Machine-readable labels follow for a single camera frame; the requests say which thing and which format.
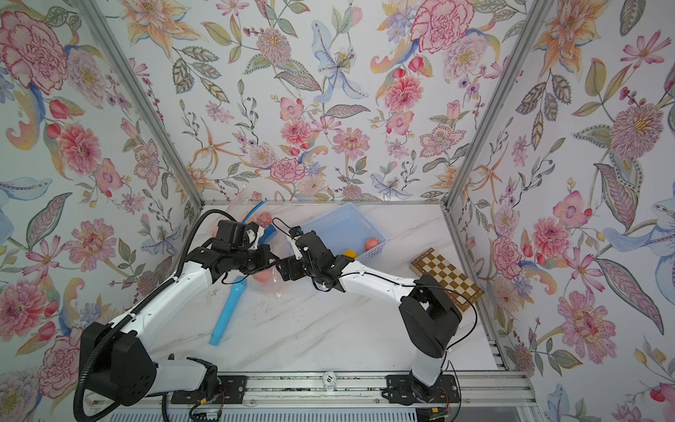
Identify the wooden chessboard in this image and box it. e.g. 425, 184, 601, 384
409, 248, 484, 312

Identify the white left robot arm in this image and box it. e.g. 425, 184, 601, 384
73, 216, 275, 421

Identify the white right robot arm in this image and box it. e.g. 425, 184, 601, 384
276, 226, 462, 390

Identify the clear pink bag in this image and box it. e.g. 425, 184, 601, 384
247, 266, 285, 299

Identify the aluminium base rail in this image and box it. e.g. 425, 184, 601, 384
107, 370, 542, 421

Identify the clear blue-zipper zip bag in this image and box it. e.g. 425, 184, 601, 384
244, 200, 277, 244

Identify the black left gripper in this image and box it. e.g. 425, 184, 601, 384
230, 244, 284, 274

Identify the clear pink-zipper zip bag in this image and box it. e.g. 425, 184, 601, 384
207, 190, 250, 237

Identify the pink peach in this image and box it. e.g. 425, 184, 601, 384
253, 269, 274, 283

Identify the light blue perforated basket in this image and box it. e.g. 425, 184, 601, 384
298, 203, 388, 263

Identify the aluminium left corner post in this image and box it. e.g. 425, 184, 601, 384
73, 0, 205, 209

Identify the blue toy microphone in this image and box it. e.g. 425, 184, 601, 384
209, 276, 247, 346

